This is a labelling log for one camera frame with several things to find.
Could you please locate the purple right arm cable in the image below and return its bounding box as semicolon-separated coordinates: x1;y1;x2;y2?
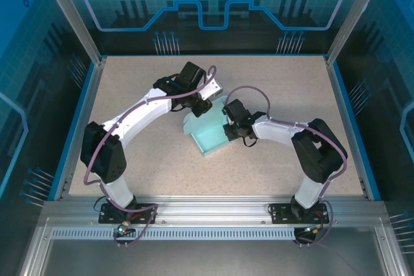
225;86;349;248

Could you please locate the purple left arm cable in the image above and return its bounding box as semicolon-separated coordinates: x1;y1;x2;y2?
83;65;217;248

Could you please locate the connector with green LED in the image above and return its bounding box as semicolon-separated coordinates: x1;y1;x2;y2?
300;223;325;235
116;220;136;235

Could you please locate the aluminium frame post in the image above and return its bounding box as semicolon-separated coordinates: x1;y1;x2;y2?
324;0;391;66
36;0;108;65

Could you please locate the aluminium side rail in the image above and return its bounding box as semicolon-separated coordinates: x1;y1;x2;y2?
323;56;370;201
53;58;108;202

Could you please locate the slotted grey cable duct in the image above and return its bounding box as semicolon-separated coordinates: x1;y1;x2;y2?
50;227;298;241

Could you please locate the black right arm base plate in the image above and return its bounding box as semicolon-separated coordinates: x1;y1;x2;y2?
269;203;331;225

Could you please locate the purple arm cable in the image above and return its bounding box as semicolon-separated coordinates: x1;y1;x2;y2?
225;86;349;248
83;65;217;248

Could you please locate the aluminium mounting rail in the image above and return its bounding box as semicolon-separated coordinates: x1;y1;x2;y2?
41;194;389;229

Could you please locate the light blue paper box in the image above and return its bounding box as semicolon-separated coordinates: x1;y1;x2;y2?
182;94;234;158

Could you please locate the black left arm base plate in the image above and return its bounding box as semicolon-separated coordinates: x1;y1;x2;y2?
98;202;160;225

